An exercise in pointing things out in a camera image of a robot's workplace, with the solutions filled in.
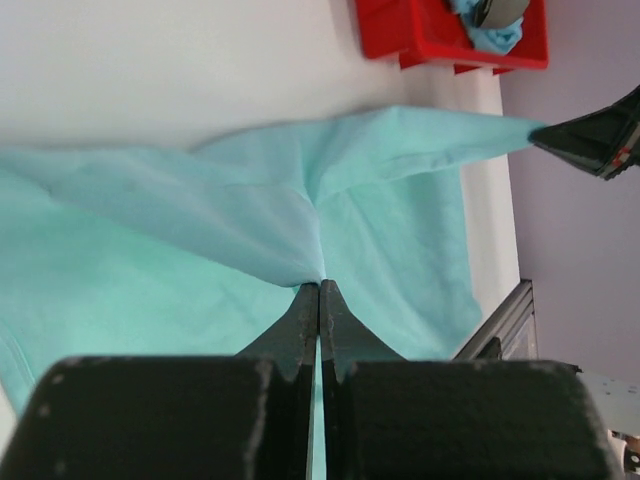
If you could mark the blue t shirt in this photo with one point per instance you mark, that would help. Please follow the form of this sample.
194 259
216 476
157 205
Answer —
496 41

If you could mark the mint green t shirt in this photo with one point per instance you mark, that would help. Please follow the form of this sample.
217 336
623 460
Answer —
145 251

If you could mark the aluminium front rail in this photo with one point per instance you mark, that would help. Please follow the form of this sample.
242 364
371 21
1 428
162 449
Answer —
509 333

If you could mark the red plastic bin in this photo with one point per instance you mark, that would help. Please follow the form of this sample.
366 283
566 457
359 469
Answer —
421 32

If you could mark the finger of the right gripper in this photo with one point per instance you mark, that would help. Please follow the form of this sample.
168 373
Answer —
603 144

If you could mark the grey t shirt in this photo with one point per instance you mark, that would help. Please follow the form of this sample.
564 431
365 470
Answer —
498 14

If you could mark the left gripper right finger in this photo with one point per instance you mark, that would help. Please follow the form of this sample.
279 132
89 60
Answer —
387 417

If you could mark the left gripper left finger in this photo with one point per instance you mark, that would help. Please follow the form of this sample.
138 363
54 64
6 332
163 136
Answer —
246 416

